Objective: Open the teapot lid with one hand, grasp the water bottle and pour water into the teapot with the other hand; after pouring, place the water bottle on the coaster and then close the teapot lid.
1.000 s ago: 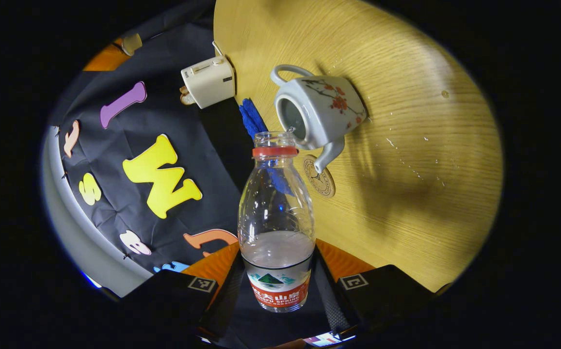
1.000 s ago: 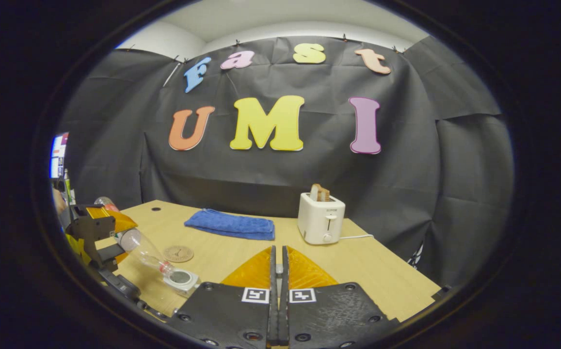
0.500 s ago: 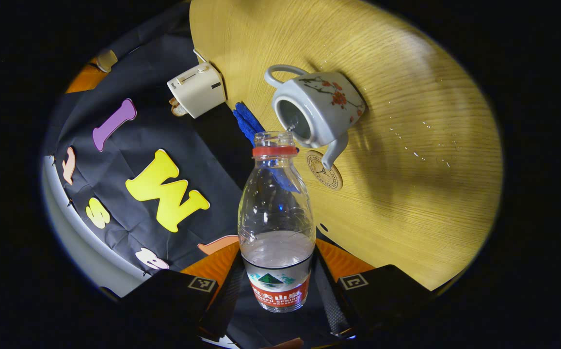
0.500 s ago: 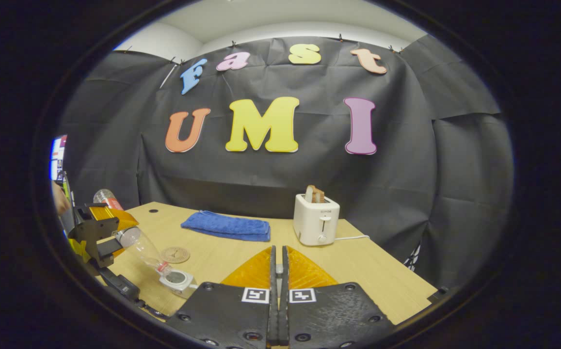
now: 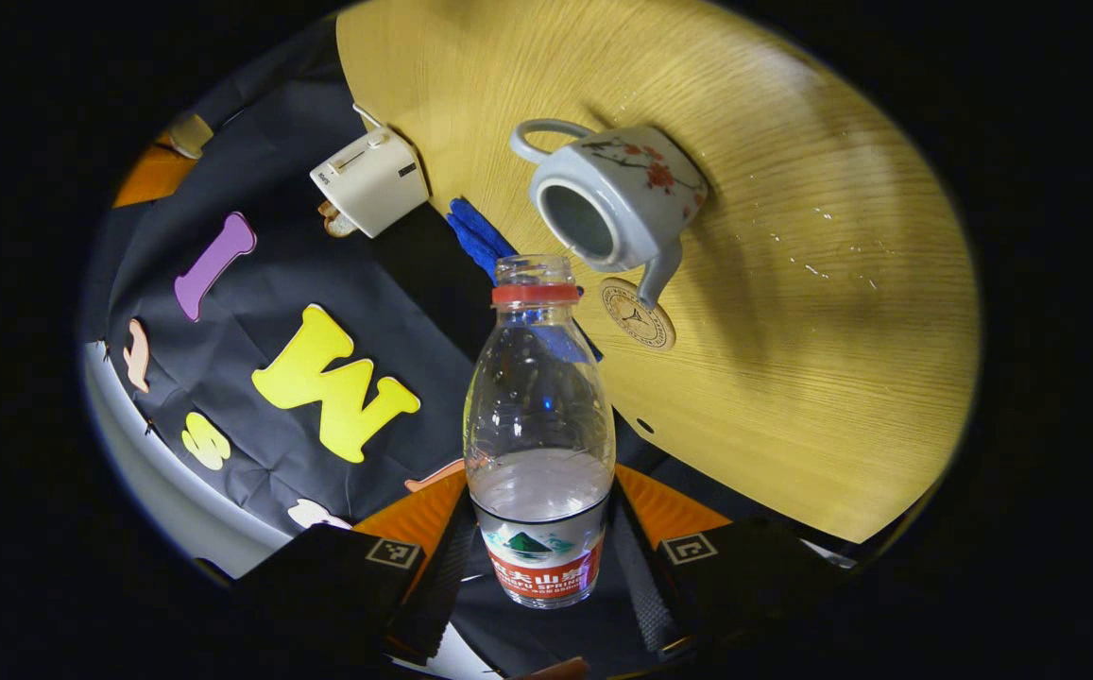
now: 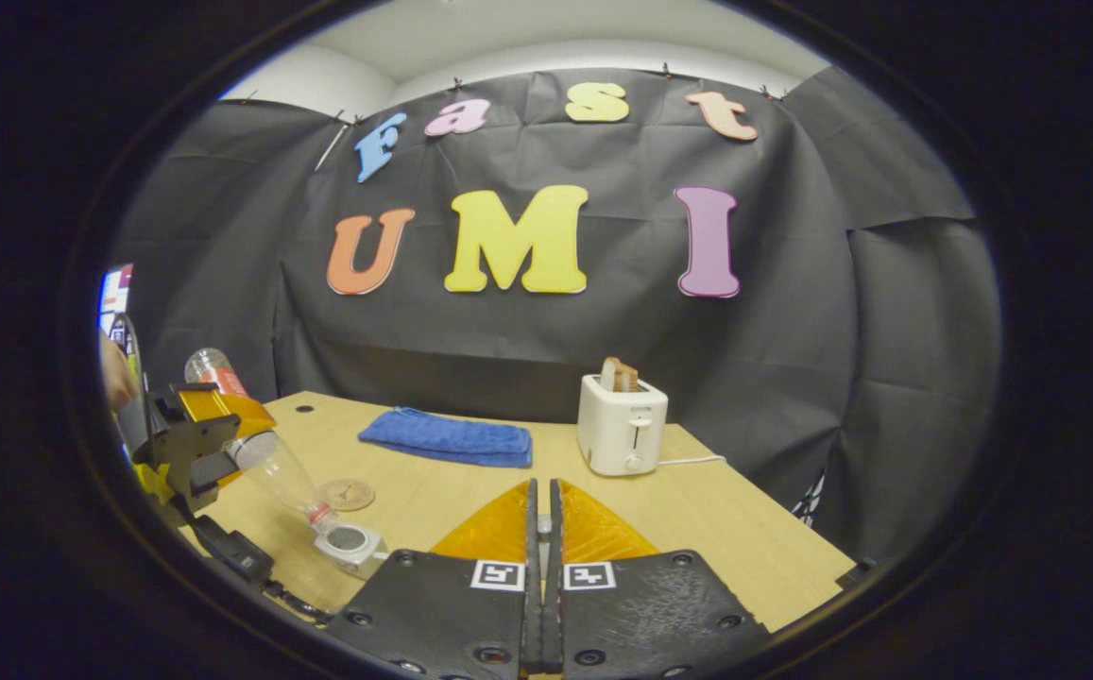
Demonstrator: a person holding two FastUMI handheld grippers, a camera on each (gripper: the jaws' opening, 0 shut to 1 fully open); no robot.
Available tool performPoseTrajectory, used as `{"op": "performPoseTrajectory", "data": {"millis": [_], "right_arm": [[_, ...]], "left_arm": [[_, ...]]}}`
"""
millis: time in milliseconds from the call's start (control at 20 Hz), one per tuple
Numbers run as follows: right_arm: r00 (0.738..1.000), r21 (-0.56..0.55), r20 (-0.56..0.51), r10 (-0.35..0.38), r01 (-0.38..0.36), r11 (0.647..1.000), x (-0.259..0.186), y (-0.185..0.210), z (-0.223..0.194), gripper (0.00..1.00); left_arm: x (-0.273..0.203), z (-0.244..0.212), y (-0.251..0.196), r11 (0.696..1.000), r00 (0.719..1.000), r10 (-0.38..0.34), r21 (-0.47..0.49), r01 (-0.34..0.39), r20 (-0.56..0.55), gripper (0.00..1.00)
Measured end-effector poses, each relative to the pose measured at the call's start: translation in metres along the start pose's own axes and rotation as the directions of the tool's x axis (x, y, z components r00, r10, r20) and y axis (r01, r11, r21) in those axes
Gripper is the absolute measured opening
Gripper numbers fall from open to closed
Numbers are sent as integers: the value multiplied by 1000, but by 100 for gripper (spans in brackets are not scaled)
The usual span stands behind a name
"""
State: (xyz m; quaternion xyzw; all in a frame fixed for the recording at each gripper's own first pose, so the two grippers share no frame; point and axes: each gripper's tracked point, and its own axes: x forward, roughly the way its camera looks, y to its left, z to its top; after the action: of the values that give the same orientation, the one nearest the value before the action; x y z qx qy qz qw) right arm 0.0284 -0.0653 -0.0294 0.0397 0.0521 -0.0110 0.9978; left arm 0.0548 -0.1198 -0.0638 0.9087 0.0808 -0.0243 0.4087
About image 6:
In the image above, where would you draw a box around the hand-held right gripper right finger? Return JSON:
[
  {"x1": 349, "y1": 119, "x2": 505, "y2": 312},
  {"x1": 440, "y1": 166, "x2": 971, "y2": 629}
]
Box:
[{"x1": 546, "y1": 479, "x2": 774, "y2": 680}]

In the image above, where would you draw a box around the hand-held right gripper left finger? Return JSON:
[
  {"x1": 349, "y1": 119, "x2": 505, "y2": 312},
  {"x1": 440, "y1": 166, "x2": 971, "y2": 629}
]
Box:
[{"x1": 324, "y1": 479, "x2": 540, "y2": 680}]

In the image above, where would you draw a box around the clear plastic water bottle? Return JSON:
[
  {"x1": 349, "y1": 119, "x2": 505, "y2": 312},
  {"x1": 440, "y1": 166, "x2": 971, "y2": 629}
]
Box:
[{"x1": 184, "y1": 348, "x2": 340, "y2": 532}]

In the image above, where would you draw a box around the white ceramic teacup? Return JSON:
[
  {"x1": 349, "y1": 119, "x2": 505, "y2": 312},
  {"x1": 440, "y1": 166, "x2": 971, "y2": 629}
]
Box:
[{"x1": 313, "y1": 521, "x2": 386, "y2": 580}]

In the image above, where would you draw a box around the round wooden coaster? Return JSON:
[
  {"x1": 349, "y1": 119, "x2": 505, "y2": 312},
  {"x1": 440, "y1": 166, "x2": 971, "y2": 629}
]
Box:
[{"x1": 319, "y1": 479, "x2": 376, "y2": 513}]

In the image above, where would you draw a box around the computer monitor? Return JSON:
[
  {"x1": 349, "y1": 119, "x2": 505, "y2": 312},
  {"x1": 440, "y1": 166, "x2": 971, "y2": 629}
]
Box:
[{"x1": 99, "y1": 263, "x2": 135, "y2": 333}]

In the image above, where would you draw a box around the blue folded towel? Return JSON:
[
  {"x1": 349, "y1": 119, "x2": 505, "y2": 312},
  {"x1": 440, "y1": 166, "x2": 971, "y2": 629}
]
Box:
[{"x1": 358, "y1": 407, "x2": 535, "y2": 470}]

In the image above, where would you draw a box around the white toaster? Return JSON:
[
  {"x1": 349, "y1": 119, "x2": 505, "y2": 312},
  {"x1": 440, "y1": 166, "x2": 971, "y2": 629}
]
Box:
[{"x1": 576, "y1": 373, "x2": 670, "y2": 478}]

